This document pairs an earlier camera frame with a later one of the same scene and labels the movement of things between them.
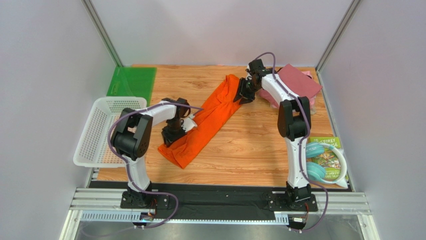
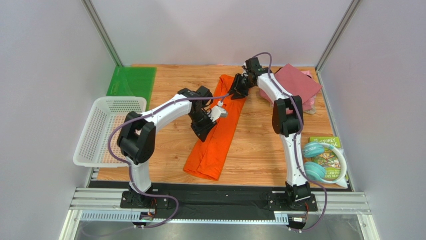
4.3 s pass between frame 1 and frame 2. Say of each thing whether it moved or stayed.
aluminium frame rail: stayed
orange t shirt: moved
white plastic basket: stayed
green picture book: stayed
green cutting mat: stayed
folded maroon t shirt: stayed
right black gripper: moved
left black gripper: moved
